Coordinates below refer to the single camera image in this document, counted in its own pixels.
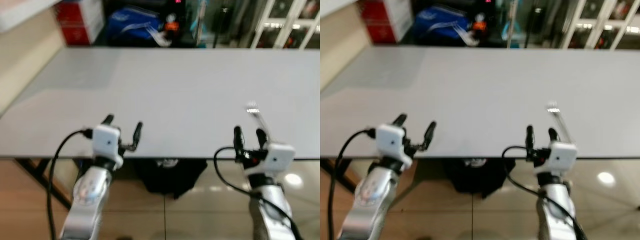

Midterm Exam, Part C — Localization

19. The blue bag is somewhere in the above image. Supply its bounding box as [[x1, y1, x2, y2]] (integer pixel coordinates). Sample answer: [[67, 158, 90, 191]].
[[412, 5, 482, 47], [105, 5, 167, 47]]

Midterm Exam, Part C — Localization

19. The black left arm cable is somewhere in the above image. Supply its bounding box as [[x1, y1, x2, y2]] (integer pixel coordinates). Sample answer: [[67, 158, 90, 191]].
[[327, 128, 377, 240], [47, 128, 96, 240]]

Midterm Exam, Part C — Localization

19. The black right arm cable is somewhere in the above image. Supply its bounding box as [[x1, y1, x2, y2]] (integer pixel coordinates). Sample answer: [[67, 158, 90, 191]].
[[501, 145, 589, 240], [213, 146, 304, 240]]

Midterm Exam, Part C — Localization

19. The white board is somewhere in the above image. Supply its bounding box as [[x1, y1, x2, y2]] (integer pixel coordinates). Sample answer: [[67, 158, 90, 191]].
[[0, 0, 65, 34]]

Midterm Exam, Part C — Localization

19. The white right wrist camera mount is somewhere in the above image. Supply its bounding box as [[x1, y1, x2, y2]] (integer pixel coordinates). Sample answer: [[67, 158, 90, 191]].
[[537, 141, 578, 176], [259, 143, 296, 176]]

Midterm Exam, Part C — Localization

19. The dark table leg frame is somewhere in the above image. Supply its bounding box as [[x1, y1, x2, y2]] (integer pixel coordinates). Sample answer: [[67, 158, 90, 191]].
[[14, 158, 72, 210], [320, 158, 352, 193]]

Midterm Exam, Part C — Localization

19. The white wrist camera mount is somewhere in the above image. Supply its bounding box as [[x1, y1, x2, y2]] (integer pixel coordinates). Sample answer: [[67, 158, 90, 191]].
[[259, 143, 296, 176], [537, 141, 578, 176], [376, 123, 414, 169], [92, 124, 124, 171]]

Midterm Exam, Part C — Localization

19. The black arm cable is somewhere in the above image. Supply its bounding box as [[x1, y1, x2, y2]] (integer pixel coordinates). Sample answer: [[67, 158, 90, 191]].
[[213, 146, 304, 240], [501, 145, 589, 240], [47, 128, 96, 240], [327, 128, 377, 240]]

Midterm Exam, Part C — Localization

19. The red and white box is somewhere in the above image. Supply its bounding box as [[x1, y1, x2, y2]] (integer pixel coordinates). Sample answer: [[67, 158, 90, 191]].
[[358, 0, 412, 45], [54, 0, 105, 47]]

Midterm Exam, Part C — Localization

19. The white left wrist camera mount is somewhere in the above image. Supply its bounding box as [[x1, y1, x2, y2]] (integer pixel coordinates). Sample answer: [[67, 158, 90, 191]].
[[376, 123, 414, 169], [92, 124, 124, 171]]

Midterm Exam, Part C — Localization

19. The thin metal pole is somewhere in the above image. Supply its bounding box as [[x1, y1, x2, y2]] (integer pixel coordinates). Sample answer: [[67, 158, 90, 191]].
[[506, 0, 517, 49], [196, 0, 207, 47]]

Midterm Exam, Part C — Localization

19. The silver metal cutlery piece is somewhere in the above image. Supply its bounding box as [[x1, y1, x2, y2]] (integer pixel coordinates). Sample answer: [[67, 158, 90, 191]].
[[545, 101, 572, 144], [245, 101, 274, 146]]

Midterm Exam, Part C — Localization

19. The white framed glass cabinet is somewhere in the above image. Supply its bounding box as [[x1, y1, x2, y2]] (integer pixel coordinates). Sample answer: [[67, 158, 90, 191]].
[[249, 0, 321, 50], [559, 0, 640, 50]]

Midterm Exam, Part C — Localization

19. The black bag with white print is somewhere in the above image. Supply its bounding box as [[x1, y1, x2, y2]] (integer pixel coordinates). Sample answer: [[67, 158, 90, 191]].
[[442, 158, 507, 199], [134, 158, 209, 200]]

